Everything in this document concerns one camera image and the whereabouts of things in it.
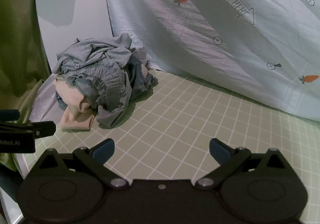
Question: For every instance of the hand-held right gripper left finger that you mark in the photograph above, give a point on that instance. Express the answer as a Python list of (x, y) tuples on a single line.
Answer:
[(103, 151)]

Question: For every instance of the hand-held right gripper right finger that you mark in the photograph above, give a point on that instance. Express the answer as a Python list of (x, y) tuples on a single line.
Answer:
[(220, 152)]

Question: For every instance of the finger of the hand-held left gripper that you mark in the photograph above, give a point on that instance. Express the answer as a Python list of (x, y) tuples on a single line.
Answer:
[(45, 128), (8, 115)]

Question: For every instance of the grey pants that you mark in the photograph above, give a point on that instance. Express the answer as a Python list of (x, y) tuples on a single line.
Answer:
[(100, 63)]

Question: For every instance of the beige garment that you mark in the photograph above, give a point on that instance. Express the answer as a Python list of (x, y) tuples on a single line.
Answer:
[(75, 111)]

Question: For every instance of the green grid bed sheet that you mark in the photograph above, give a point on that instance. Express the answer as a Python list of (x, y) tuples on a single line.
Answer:
[(187, 119)]

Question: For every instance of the green curtain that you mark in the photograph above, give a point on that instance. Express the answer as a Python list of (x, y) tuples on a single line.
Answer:
[(17, 38)]

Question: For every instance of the blue denim jeans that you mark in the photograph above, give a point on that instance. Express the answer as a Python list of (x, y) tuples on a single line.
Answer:
[(140, 81)]

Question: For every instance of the carrot print quilt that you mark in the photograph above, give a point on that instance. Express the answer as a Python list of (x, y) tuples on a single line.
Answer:
[(225, 38)]

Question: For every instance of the white headboard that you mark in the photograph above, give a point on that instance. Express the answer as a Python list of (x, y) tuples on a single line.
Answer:
[(75, 1)]

